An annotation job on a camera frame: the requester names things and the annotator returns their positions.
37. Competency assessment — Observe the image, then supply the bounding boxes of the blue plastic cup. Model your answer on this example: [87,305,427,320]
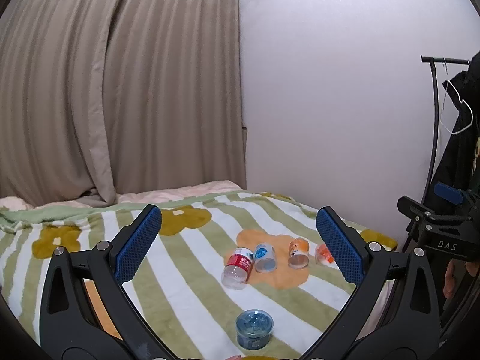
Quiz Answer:
[235,310,274,350]

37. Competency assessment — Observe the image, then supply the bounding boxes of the small orange clear cup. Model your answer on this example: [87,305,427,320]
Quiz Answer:
[315,243,335,264]

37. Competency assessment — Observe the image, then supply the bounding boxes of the orange label clear cup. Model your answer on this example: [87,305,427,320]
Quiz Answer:
[288,237,309,269]

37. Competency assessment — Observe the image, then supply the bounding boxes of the light blue label clear cup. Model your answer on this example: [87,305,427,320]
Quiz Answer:
[254,243,278,273]

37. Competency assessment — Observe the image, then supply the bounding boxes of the red label clear cup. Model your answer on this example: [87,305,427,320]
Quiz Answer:
[221,247,254,290]

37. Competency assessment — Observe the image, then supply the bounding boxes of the right hand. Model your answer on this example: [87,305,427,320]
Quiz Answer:
[442,257,480,300]

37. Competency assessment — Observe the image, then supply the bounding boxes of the black hanging clothes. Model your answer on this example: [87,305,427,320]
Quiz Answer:
[423,49,480,331]

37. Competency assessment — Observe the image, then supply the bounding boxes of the pink bed sheet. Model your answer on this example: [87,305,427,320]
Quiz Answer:
[1,180,241,211]

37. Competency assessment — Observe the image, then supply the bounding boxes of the black clothes rack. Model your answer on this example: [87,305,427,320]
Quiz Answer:
[421,55,470,203]

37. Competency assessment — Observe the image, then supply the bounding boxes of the green striped floral blanket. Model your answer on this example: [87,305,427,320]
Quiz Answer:
[0,190,399,360]

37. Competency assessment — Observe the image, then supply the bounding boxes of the beige curtain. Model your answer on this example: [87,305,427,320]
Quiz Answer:
[1,0,247,206]

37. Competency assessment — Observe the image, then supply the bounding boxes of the white wire hanger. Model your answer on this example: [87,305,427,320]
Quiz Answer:
[439,80,473,136]

